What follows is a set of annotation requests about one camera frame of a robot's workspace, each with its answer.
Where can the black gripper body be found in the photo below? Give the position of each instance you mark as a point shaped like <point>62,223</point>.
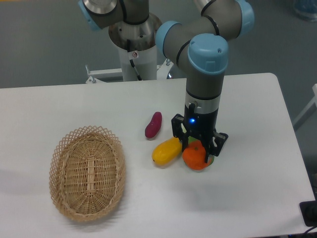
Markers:
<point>199,126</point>

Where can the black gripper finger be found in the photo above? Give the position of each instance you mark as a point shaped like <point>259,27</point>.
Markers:
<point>213,144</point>
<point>177,122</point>

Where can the orange toy fruit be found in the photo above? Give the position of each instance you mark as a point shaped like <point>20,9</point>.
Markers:
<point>186,158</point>

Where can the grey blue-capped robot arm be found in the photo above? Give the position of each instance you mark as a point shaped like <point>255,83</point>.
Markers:
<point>199,49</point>

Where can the green toy leafy vegetable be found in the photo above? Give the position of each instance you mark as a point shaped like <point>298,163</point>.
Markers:
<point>211,160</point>

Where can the yellow toy mango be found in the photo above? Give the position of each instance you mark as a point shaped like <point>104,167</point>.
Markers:
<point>166,151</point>

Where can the purple toy sweet potato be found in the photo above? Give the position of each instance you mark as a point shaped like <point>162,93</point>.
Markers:
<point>154,125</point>

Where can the woven wicker basket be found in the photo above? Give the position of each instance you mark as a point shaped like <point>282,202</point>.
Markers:
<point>87,174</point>

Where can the black device at table edge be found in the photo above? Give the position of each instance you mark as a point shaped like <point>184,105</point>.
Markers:
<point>309,212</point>

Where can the blue object top right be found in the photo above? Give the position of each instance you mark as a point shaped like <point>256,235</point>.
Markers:
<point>306,9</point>

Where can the white frame at right edge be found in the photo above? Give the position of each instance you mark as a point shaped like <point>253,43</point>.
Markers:
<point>307,111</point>

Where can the white metal base frame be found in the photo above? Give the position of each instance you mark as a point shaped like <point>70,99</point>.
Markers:
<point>115,75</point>

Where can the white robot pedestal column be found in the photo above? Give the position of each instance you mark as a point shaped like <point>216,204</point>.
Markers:
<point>136,48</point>

